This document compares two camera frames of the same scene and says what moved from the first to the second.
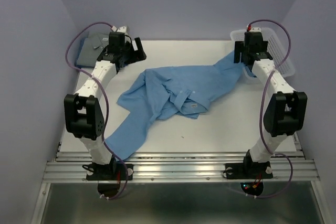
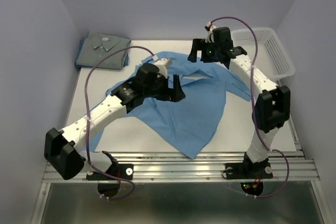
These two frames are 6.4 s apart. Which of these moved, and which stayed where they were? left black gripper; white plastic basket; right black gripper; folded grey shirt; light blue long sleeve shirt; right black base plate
Moved: left black gripper; light blue long sleeve shirt; right black gripper
Stayed: right black base plate; folded grey shirt; white plastic basket
